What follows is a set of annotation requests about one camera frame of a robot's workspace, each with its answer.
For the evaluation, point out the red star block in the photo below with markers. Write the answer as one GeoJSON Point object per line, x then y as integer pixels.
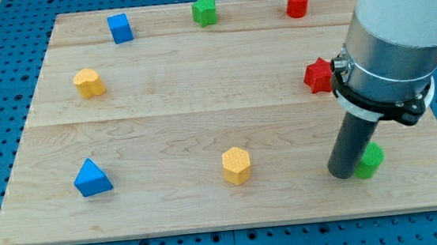
{"type": "Point", "coordinates": [317, 76]}

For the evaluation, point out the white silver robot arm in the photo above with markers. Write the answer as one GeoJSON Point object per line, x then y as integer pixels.
{"type": "Point", "coordinates": [384, 70]}

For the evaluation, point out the wooden board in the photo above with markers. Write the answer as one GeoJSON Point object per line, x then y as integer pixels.
{"type": "Point", "coordinates": [177, 97]}

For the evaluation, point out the blue cube block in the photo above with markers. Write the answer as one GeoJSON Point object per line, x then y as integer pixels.
{"type": "Point", "coordinates": [120, 28]}

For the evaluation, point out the yellow heart block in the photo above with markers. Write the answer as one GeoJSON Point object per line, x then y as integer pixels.
{"type": "Point", "coordinates": [88, 83]}

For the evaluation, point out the green star block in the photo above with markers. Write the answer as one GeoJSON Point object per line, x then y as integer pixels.
{"type": "Point", "coordinates": [204, 12]}

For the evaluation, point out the yellow hexagon block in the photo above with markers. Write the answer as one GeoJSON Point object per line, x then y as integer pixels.
{"type": "Point", "coordinates": [237, 165]}

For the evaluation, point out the blue triangle block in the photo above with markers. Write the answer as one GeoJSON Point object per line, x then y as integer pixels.
{"type": "Point", "coordinates": [91, 179]}

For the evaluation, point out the dark grey pusher cylinder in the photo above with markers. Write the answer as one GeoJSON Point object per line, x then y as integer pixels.
{"type": "Point", "coordinates": [352, 139]}

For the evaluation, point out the green cylinder block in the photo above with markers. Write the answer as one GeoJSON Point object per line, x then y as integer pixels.
{"type": "Point", "coordinates": [370, 161]}

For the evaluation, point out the red cylinder block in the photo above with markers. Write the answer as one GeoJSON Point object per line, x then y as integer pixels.
{"type": "Point", "coordinates": [297, 8]}

